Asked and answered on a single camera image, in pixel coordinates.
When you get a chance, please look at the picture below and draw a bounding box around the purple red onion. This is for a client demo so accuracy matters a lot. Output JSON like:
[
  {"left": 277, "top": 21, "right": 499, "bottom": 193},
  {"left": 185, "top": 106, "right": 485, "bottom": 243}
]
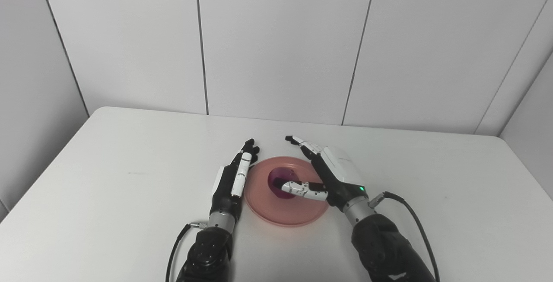
[{"left": 267, "top": 168, "right": 299, "bottom": 199}]

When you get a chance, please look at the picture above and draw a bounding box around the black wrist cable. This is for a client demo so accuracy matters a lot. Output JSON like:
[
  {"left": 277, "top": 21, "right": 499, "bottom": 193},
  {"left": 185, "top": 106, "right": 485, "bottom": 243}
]
[
  {"left": 368, "top": 191, "right": 440, "bottom": 282},
  {"left": 165, "top": 221, "right": 208, "bottom": 282}
]

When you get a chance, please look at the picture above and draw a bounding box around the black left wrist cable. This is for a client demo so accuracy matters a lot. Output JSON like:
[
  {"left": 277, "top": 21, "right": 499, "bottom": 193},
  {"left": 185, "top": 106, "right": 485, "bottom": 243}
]
[{"left": 165, "top": 221, "right": 208, "bottom": 282}]

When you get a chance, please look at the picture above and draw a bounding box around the pink round plate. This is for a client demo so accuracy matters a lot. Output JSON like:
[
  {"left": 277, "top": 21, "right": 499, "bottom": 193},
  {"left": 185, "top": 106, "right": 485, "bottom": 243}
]
[{"left": 244, "top": 156, "right": 329, "bottom": 227}]

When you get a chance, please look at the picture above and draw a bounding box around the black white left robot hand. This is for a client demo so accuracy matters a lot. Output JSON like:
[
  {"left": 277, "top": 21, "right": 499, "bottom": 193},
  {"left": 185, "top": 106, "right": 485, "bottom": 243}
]
[{"left": 210, "top": 139, "right": 260, "bottom": 222}]

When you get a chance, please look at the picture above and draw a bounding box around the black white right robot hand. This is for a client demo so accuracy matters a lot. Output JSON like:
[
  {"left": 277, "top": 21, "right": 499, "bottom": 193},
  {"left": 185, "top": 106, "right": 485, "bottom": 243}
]
[{"left": 273, "top": 135, "right": 369, "bottom": 211}]

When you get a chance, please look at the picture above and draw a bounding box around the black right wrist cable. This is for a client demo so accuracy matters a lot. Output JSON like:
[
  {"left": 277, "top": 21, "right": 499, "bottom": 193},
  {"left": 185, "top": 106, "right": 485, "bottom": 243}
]
[{"left": 368, "top": 191, "right": 440, "bottom": 282}]

